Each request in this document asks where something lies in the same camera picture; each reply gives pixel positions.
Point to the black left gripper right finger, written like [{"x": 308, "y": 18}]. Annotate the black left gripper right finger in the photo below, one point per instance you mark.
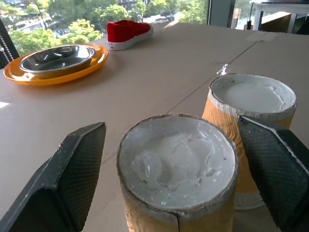
[{"x": 277, "y": 164}]

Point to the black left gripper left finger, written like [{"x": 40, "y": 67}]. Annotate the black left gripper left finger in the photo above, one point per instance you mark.
[{"x": 70, "y": 178}]

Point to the brown paper cup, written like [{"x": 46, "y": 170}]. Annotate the brown paper cup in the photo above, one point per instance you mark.
[
  {"x": 251, "y": 96},
  {"x": 176, "y": 169}
]

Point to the orange plastic plate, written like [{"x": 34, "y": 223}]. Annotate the orange plastic plate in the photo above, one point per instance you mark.
[{"x": 58, "y": 70}]

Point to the stainless steel bowl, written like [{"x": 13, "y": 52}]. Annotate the stainless steel bowl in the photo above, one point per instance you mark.
[{"x": 56, "y": 60}]

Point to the cardboard box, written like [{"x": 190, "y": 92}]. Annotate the cardboard box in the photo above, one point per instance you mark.
[{"x": 276, "y": 21}]

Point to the white table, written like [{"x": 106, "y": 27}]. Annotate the white table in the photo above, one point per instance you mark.
[{"x": 277, "y": 12}]

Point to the red canvas shoe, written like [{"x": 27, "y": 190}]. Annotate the red canvas shoe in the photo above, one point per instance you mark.
[{"x": 128, "y": 33}]

